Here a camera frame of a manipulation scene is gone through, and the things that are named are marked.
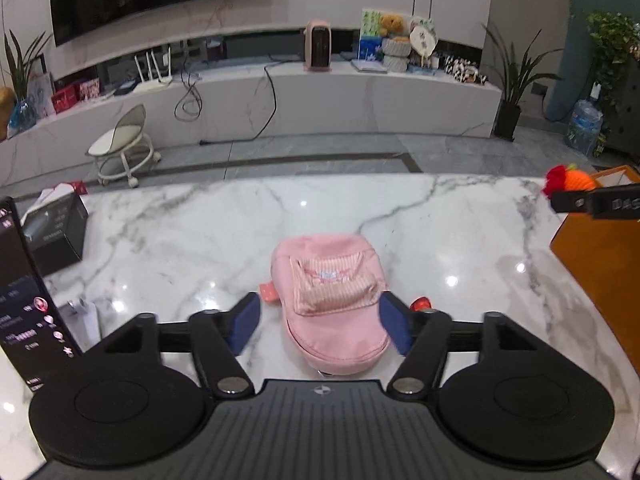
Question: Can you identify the green leafy plant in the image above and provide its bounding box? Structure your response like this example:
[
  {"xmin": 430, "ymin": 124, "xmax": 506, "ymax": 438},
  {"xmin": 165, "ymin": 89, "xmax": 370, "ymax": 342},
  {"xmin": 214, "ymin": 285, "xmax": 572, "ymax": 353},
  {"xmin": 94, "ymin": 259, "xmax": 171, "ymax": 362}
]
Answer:
[{"xmin": 2, "ymin": 30, "xmax": 53, "ymax": 106}]

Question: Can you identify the looped black cable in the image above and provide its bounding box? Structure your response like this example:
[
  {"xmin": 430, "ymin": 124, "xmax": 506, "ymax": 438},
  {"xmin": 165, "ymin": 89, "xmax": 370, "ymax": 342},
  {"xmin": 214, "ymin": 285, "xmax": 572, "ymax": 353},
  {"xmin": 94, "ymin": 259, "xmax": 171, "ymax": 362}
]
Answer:
[{"xmin": 174, "ymin": 67, "xmax": 203, "ymax": 121}]

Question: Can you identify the white knit basket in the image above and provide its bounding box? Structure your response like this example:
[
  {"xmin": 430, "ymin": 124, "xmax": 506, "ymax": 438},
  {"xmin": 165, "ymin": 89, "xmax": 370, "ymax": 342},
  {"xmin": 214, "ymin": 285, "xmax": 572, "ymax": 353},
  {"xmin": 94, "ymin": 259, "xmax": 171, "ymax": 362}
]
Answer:
[{"xmin": 381, "ymin": 35, "xmax": 412, "ymax": 72}]

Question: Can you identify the gold vase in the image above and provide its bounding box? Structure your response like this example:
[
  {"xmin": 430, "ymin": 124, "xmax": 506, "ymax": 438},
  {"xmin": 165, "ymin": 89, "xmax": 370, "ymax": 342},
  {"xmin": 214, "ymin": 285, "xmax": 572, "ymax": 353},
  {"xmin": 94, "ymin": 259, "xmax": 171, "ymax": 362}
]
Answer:
[{"xmin": 0, "ymin": 87, "xmax": 16, "ymax": 141}]

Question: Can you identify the black smartphone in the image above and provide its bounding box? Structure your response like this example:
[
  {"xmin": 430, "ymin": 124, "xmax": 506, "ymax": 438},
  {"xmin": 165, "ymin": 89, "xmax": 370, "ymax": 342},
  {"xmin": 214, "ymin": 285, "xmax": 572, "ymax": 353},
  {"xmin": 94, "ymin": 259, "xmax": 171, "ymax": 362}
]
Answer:
[{"xmin": 0, "ymin": 197, "xmax": 83, "ymax": 391}]

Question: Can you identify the round paper fan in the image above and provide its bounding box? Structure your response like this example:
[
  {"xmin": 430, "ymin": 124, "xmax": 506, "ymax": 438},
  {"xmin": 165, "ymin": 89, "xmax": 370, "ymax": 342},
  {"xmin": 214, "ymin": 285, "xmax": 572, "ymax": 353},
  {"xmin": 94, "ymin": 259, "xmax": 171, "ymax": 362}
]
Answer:
[{"xmin": 409, "ymin": 17, "xmax": 437, "ymax": 68}]

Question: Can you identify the crochet orange fruit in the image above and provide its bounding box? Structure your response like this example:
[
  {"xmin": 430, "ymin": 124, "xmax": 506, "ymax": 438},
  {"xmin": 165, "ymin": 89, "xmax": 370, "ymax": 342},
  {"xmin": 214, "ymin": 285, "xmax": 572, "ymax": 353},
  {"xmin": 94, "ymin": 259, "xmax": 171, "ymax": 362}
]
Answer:
[{"xmin": 541, "ymin": 162, "xmax": 597, "ymax": 198}]

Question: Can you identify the picture card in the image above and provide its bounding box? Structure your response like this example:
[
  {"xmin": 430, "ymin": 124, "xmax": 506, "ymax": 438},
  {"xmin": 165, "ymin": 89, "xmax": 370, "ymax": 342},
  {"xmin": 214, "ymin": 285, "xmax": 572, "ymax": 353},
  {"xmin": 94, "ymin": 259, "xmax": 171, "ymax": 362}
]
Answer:
[{"xmin": 25, "ymin": 72, "xmax": 56, "ymax": 118}]

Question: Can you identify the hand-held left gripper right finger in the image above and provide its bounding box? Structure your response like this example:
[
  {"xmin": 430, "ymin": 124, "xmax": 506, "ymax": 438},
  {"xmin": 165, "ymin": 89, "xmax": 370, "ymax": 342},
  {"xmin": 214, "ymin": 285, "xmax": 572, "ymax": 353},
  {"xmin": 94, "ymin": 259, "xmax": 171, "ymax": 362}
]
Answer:
[{"xmin": 378, "ymin": 290, "xmax": 572, "ymax": 397}]

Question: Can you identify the pink space heater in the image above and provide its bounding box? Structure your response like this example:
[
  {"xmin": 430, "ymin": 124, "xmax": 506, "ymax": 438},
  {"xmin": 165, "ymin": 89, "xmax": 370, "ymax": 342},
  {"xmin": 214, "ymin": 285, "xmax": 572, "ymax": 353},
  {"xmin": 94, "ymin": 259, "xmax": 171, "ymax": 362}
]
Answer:
[{"xmin": 304, "ymin": 20, "xmax": 333, "ymax": 72}]

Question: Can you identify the tall potted plant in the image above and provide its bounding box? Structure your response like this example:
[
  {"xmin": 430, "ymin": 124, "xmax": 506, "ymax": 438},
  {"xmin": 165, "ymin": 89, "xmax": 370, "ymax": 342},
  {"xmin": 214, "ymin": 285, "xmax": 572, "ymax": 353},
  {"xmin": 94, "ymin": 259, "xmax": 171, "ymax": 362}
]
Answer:
[{"xmin": 480, "ymin": 22, "xmax": 563, "ymax": 142}]

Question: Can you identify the white router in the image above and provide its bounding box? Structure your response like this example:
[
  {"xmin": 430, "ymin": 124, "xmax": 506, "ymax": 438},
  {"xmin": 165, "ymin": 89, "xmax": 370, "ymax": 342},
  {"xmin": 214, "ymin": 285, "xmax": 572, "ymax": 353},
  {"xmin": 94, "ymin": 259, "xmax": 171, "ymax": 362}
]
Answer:
[{"xmin": 131, "ymin": 46, "xmax": 175, "ymax": 93}]

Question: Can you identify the white phone stand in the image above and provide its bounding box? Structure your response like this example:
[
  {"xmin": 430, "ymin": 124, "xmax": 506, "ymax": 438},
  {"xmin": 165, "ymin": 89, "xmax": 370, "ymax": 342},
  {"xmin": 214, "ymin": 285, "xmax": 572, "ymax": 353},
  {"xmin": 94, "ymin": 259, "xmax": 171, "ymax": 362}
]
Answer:
[{"xmin": 55, "ymin": 297, "xmax": 103, "ymax": 356}]

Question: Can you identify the pink fabric bag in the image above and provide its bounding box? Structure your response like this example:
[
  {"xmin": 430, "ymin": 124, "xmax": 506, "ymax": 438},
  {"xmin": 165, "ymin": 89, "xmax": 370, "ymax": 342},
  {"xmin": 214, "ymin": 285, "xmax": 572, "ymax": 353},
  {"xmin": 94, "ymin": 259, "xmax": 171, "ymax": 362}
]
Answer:
[{"xmin": 259, "ymin": 234, "xmax": 392, "ymax": 377}]

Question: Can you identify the dark cabinet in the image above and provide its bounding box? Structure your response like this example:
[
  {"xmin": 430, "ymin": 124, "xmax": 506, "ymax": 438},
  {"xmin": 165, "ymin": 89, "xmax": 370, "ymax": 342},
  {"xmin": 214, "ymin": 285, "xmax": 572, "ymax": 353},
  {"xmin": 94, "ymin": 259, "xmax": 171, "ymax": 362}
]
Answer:
[{"xmin": 607, "ymin": 92, "xmax": 640, "ymax": 153}]

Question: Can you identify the brown teddy bear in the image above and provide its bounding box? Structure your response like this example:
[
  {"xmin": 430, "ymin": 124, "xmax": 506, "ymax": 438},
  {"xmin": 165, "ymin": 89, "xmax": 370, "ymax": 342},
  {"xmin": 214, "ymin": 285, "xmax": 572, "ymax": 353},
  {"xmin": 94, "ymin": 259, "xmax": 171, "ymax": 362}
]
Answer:
[{"xmin": 378, "ymin": 12, "xmax": 407, "ymax": 38}]

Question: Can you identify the red gift box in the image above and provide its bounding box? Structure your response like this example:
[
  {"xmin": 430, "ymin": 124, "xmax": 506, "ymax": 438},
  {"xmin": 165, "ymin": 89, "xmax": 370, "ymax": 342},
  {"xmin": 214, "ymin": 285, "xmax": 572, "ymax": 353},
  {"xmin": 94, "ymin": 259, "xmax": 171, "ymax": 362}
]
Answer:
[{"xmin": 51, "ymin": 84, "xmax": 81, "ymax": 113}]

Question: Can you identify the blue glass vase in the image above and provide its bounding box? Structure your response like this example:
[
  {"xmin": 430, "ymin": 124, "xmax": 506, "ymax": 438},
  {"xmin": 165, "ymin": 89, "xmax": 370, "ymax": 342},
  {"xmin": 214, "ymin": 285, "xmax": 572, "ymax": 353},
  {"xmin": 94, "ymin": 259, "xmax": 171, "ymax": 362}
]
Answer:
[{"xmin": 9, "ymin": 100, "xmax": 37, "ymax": 133}]

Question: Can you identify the large water bottle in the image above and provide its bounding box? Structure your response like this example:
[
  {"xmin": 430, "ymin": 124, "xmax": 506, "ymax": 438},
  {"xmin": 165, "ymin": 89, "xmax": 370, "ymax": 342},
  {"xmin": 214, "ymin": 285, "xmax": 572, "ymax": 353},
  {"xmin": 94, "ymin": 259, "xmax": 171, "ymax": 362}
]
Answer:
[{"xmin": 564, "ymin": 99, "xmax": 605, "ymax": 158}]

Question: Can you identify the small white chair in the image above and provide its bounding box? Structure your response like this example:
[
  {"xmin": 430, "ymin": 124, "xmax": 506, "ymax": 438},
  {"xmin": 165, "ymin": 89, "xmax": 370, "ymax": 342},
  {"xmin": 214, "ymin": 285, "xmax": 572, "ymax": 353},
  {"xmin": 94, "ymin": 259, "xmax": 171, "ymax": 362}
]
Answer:
[{"xmin": 86, "ymin": 104, "xmax": 162, "ymax": 188}]

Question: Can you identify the black white checkered toy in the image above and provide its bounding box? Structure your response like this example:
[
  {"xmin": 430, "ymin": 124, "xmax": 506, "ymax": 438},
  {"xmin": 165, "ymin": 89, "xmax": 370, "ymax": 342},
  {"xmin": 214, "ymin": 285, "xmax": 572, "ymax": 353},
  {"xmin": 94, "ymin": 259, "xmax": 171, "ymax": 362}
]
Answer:
[{"xmin": 442, "ymin": 56, "xmax": 490, "ymax": 86}]

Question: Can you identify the bushy green plant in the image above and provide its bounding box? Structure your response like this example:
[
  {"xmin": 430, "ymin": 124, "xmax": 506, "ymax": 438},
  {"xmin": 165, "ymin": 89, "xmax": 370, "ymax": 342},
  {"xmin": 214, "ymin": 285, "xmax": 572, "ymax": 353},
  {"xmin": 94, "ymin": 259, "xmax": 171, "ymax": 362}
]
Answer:
[{"xmin": 585, "ymin": 10, "xmax": 640, "ymax": 111}]

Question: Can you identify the black tissue box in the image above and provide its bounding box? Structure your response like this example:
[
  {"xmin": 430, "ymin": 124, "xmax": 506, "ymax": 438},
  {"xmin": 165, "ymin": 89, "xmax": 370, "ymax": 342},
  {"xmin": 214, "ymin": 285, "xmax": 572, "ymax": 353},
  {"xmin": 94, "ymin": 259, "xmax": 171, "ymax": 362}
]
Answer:
[{"xmin": 20, "ymin": 180, "xmax": 90, "ymax": 277}]

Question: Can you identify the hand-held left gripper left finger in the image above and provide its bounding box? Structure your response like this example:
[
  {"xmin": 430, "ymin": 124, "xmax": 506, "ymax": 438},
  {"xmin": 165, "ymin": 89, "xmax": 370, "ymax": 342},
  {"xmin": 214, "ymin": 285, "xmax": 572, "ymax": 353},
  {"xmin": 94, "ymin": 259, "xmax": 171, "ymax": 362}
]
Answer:
[{"xmin": 65, "ymin": 291, "xmax": 262, "ymax": 397}]

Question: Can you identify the orange cardboard box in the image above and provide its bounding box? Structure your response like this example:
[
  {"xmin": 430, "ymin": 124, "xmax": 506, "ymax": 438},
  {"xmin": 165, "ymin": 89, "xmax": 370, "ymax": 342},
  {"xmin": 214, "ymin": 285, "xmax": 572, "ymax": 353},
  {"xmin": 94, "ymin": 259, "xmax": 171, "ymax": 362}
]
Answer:
[{"xmin": 550, "ymin": 165, "xmax": 640, "ymax": 376}]

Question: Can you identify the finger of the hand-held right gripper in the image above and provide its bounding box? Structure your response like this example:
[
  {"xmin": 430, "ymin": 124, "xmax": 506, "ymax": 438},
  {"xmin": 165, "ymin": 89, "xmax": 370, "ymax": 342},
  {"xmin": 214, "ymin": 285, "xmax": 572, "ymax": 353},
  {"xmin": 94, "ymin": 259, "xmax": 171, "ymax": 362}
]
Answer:
[{"xmin": 550, "ymin": 187, "xmax": 598, "ymax": 214}]

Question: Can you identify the black power cable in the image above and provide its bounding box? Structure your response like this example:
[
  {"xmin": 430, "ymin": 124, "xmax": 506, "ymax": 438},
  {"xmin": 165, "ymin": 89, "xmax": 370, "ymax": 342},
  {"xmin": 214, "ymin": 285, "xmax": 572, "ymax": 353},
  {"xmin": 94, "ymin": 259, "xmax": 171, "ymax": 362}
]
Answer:
[{"xmin": 200, "ymin": 62, "xmax": 306, "ymax": 147}]

